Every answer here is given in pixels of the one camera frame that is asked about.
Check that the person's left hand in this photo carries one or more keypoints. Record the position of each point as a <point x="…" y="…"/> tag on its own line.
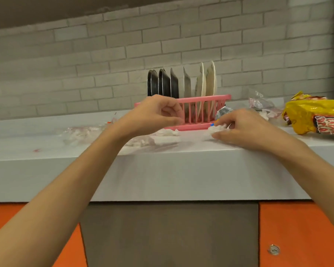
<point x="144" y="116"/>

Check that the person's right hand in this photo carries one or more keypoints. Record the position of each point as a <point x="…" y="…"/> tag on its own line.
<point x="247" y="130"/>

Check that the person's left thumb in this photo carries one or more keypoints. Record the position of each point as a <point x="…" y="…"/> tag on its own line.
<point x="171" y="121"/>

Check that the person's right thumb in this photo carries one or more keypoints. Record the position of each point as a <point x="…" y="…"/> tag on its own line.
<point x="221" y="137"/>

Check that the person's left forearm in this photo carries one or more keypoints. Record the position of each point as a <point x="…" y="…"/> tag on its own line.
<point x="53" y="202"/>

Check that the person's right forearm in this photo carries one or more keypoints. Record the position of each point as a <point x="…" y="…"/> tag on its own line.
<point x="314" y="175"/>

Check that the silver blue foil wrapper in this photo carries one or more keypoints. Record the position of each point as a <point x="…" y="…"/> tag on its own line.
<point x="224" y="111"/>

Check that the black plate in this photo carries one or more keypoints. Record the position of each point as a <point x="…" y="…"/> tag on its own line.
<point x="155" y="83"/>
<point x="167" y="84"/>
<point x="160" y="82"/>
<point x="149" y="83"/>

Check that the grey plate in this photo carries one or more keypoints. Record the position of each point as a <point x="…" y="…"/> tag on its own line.
<point x="187" y="86"/>

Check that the pink plastic dish rack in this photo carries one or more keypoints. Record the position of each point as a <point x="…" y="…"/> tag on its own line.
<point x="206" y="101"/>

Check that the cream plate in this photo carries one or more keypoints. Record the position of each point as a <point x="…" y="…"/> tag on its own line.
<point x="200" y="84"/>
<point x="211" y="82"/>

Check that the clear crumpled plastic wrapper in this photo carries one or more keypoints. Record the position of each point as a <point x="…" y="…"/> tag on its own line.
<point x="263" y="107"/>

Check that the large clear plastic wrapper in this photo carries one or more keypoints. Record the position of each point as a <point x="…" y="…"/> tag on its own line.
<point x="83" y="133"/>

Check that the yellow snack bag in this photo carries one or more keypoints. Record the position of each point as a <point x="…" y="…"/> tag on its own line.
<point x="314" y="116"/>

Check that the grey cabinet panel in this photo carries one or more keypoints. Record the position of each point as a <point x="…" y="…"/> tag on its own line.
<point x="169" y="233"/>

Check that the orange cabinet door with lock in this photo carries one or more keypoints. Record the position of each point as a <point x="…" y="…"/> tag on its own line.
<point x="297" y="228"/>

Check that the round silver cabinet lock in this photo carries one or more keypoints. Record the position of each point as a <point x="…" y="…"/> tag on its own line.
<point x="273" y="249"/>

